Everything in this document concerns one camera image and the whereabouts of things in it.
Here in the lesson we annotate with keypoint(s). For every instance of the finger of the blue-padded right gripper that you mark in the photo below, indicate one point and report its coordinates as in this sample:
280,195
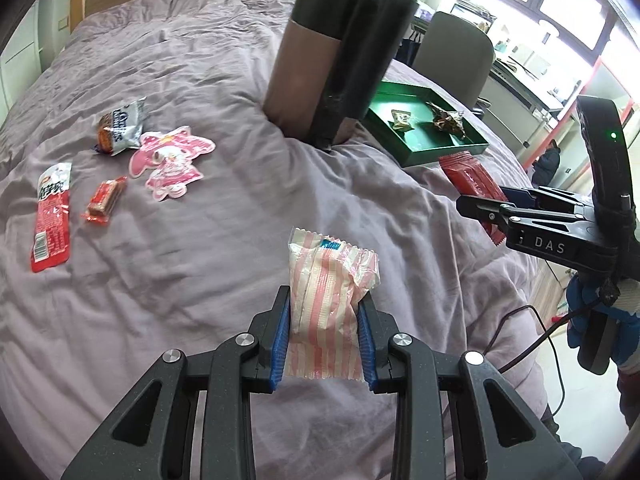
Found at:
535,219
544,198

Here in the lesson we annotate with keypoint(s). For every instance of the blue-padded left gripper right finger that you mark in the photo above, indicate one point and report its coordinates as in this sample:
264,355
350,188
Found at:
496,434

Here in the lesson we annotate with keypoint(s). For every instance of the grey office chair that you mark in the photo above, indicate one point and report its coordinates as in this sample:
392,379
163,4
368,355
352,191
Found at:
457,56

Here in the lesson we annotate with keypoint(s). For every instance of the purple bed duvet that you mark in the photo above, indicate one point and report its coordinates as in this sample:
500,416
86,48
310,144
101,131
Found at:
189,273

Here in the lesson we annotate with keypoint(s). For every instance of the dark red packet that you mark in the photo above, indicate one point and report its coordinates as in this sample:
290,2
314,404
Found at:
480,196

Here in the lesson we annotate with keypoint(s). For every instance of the white desk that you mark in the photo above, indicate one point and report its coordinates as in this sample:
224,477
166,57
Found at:
533,76

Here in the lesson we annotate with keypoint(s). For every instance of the red and white konjac packet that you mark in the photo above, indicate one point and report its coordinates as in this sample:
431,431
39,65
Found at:
51,244

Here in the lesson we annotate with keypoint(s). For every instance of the blue-gloved right hand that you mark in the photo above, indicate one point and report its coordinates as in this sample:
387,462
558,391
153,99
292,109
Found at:
624,311

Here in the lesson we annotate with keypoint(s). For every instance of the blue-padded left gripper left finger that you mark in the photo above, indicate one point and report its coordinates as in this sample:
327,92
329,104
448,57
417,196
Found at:
149,434

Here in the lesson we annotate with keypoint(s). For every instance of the brown foil snack bag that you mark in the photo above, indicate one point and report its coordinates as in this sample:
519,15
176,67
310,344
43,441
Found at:
447,122

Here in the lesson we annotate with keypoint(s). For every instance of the white wardrobe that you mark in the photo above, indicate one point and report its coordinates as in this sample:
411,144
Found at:
20,61

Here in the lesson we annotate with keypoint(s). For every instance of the black and copper bin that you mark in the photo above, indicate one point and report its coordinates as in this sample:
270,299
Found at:
332,57

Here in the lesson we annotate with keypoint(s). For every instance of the pink striped snack packet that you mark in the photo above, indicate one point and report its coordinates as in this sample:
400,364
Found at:
328,279

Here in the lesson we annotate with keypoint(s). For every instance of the pink My Melody bag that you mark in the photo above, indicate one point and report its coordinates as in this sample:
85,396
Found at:
169,157

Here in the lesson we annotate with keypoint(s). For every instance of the white blue chocolate bag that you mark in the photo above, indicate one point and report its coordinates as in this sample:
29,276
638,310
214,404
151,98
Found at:
121,129

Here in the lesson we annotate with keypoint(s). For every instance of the green metal tray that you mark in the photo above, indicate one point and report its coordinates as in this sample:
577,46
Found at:
424,143

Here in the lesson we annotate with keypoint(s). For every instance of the small orange sausage packet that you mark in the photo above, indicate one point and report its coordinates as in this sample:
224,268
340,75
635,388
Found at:
103,201

